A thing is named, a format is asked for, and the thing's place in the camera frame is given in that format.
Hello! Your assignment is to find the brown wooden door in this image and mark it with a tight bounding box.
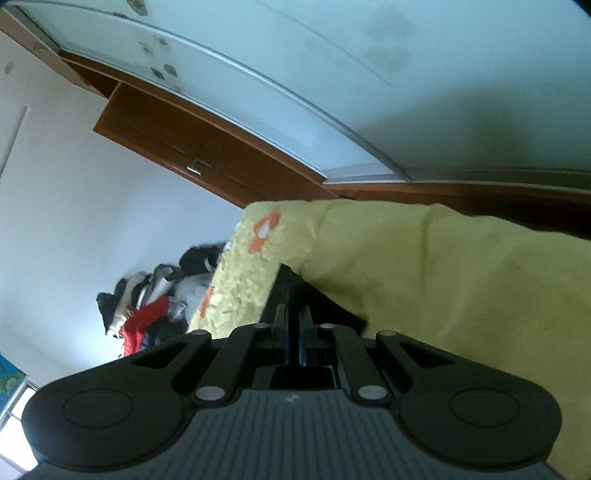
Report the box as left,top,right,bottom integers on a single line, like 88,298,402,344
93,82,345,209

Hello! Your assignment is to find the pile of folded clothes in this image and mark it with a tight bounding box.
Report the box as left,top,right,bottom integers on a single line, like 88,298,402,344
96,244,232,360

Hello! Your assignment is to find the yellow carrot printed blanket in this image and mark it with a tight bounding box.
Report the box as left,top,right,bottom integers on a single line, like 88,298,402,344
187,199,591,480

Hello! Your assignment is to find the wardrobe with frosted sliding doors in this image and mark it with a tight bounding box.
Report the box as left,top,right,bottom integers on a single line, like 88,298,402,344
0,0,591,241

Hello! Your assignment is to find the window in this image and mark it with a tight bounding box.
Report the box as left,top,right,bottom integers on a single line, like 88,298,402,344
0,353,41,467

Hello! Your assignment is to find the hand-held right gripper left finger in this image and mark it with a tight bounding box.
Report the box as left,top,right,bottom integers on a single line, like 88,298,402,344
130,305,291,408

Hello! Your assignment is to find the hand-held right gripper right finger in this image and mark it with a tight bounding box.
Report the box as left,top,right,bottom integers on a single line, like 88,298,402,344
298,309,463,409

